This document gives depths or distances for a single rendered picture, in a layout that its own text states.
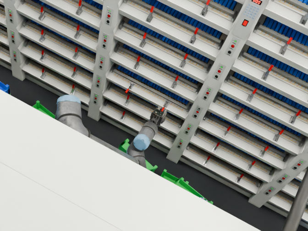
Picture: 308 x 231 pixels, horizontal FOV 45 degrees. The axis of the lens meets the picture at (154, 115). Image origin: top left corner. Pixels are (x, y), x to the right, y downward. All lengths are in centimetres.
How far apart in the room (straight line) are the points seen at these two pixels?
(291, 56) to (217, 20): 40
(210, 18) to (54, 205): 142
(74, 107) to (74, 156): 105
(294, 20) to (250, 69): 38
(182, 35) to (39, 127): 138
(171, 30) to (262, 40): 49
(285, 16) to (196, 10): 44
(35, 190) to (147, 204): 21
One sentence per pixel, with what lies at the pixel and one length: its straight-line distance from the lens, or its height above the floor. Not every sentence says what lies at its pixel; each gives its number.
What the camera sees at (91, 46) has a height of 72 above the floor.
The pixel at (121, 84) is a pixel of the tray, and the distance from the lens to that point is 249.
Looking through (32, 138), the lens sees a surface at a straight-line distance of 79.
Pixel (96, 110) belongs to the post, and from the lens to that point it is 284.
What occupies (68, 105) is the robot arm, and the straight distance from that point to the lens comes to 181.
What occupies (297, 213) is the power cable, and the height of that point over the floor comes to 179.
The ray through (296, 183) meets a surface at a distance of 271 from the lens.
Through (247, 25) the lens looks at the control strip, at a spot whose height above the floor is 136.
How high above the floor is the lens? 239
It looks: 51 degrees down
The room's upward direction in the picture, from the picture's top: 21 degrees clockwise
